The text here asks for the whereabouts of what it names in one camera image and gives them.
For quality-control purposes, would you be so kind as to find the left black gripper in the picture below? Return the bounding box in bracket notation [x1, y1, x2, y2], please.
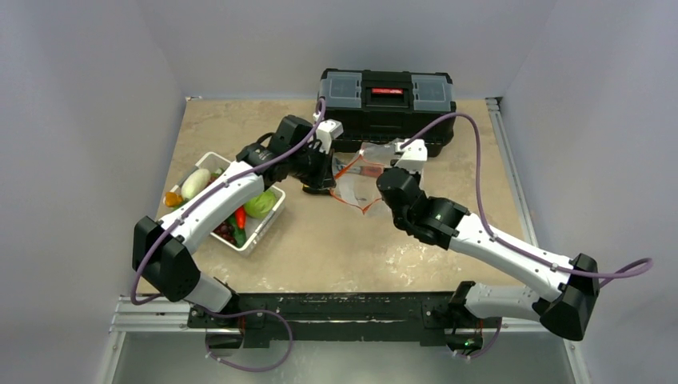
[289, 142, 335, 190]

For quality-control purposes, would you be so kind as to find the clear zip top bag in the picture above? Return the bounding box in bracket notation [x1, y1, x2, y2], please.
[330, 139, 403, 216]

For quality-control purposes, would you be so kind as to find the green cabbage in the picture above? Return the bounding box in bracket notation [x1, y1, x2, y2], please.
[243, 190, 277, 219]

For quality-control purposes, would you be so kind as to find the white plastic basket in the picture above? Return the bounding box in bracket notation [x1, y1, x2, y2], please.
[167, 151, 286, 256]

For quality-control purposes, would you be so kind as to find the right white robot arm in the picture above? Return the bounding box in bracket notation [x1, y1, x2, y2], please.
[377, 168, 600, 341]

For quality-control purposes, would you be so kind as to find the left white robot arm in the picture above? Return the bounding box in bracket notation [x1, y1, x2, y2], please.
[132, 115, 343, 327]

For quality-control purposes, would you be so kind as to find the black plastic toolbox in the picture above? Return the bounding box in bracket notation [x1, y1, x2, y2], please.
[318, 68, 457, 153]

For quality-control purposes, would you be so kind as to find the green cucumber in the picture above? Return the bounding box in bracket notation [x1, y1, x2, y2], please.
[228, 214, 247, 247]

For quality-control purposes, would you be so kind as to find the purple grape bunch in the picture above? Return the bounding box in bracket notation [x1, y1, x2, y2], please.
[212, 222, 237, 246]

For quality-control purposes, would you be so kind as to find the white radish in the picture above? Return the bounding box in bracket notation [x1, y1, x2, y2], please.
[181, 168, 212, 200]

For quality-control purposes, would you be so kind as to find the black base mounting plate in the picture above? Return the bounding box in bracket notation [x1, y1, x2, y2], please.
[187, 291, 501, 350]

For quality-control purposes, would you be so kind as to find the orange small fruit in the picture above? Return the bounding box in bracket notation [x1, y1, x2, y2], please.
[163, 191, 184, 208]

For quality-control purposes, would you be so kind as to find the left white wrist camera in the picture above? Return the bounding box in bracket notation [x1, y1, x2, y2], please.
[315, 119, 344, 154]

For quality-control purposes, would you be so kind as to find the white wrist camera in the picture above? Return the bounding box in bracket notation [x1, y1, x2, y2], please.
[315, 119, 344, 154]
[391, 138, 428, 174]

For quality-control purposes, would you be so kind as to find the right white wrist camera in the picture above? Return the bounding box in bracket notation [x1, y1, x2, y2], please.
[391, 138, 428, 174]

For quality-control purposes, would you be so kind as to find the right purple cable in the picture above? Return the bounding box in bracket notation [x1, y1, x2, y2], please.
[400, 111, 653, 281]

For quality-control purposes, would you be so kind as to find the aluminium frame rail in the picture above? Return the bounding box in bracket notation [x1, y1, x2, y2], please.
[108, 296, 550, 334]

